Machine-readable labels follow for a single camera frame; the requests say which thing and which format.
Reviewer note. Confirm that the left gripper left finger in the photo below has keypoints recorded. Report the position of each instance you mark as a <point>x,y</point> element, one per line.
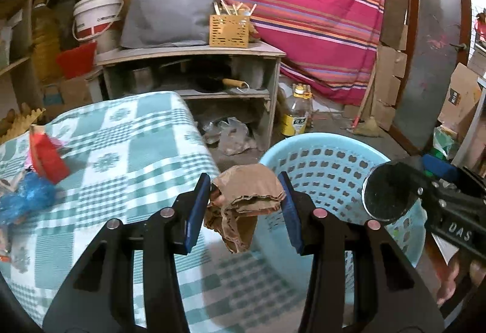
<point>97,294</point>

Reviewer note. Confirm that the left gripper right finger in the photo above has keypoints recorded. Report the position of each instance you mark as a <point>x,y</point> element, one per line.
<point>360,280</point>

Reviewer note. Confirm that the blue plastic bag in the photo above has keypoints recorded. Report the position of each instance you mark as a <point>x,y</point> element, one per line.
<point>25,194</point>

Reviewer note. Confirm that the red paper carton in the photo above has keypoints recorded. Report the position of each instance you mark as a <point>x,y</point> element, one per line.
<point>45,157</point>

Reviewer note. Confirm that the brown paper bag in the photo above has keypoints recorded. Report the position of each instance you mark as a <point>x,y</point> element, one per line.
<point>238,197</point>

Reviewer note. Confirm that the right hand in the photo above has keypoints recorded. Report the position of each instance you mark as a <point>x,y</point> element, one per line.
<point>459,265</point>

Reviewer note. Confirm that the small broom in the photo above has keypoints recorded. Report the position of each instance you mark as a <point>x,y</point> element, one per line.
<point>364,111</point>

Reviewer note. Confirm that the light blue plastic basket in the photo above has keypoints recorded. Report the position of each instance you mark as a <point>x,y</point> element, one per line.
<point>329,168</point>

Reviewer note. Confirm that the green checkered tablecloth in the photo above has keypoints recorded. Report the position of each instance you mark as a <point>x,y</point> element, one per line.
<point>129,158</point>

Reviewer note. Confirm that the oil bottle on floor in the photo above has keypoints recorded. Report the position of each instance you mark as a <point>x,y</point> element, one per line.
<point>297,111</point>

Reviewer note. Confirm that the yellow egg tray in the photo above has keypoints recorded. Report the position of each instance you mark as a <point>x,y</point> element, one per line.
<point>17,123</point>

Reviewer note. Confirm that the cardboard box under bowl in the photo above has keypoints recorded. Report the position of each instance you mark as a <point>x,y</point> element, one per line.
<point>74,92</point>

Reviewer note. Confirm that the clear plastic bag on floor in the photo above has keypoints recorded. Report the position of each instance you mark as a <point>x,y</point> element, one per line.
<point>230,135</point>

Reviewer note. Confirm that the red plastic bowl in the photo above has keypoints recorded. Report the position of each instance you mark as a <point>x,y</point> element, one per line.
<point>77,61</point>

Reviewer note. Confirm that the wooden low shelf cabinet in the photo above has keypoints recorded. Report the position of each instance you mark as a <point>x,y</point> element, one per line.
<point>137,71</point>

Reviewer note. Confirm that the large yellow oil jug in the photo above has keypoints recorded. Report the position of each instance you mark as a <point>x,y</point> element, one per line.
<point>45,41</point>

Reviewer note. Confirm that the white plastic bucket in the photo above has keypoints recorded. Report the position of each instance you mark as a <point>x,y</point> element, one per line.
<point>91,18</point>

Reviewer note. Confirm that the yellow cutlery holder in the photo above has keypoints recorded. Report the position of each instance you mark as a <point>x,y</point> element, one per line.
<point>231,25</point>

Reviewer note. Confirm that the grey fabric cover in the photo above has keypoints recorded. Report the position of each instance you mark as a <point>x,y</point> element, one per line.
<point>160,23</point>

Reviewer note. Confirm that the pan with wooden handle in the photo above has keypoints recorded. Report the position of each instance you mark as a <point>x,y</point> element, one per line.
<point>209,81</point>

